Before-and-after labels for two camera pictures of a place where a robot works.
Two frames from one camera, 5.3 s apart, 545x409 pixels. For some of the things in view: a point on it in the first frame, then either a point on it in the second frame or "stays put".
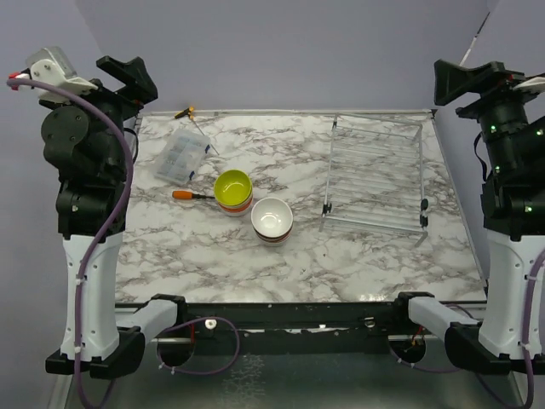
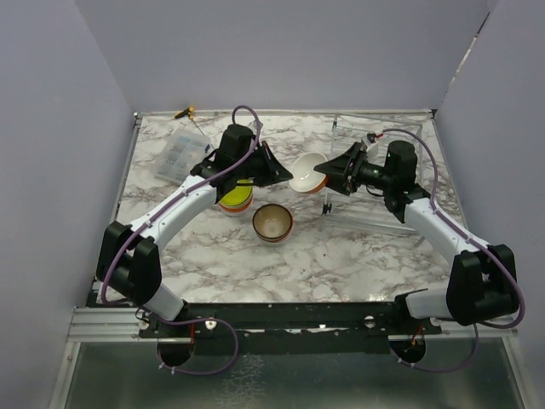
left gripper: [132, 74] -> [274, 171]
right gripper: [454, 80] -> [341, 171]
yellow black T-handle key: [188, 112] stays put
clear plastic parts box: [180, 157] stays put
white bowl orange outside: [272, 217] -> [305, 178]
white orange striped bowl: [237, 210] stays put
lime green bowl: [232, 187] stays put
